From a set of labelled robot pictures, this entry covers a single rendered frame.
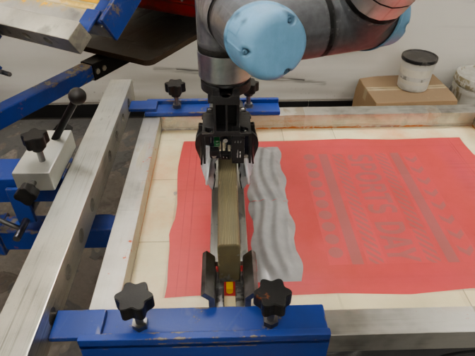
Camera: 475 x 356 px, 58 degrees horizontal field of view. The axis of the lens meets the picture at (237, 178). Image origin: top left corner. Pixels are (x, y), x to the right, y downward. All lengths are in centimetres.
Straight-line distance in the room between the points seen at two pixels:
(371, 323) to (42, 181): 51
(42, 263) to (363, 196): 54
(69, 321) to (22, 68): 260
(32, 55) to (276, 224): 248
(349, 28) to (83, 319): 46
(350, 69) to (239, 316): 250
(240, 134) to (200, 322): 26
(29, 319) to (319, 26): 46
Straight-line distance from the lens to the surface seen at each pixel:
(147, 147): 88
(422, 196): 86
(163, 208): 78
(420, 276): 72
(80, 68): 144
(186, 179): 84
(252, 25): 44
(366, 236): 75
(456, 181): 93
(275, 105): 99
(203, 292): 55
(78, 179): 74
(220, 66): 58
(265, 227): 73
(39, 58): 302
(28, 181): 73
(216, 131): 61
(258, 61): 45
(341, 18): 51
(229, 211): 61
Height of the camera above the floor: 147
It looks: 38 degrees down
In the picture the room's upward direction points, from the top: straight up
